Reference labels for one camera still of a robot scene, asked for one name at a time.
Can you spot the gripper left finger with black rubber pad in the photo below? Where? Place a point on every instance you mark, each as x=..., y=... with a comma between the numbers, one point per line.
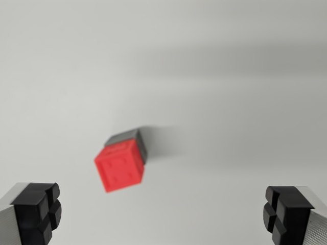
x=28, y=214

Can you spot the grey soft cube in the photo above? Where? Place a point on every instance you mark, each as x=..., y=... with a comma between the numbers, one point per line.
x=140, y=143

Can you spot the red infantino soft cube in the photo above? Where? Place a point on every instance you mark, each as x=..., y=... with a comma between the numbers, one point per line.
x=120, y=168

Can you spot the gripper right finger with black rubber pad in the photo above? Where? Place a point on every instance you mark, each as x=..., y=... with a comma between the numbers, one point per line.
x=293, y=217

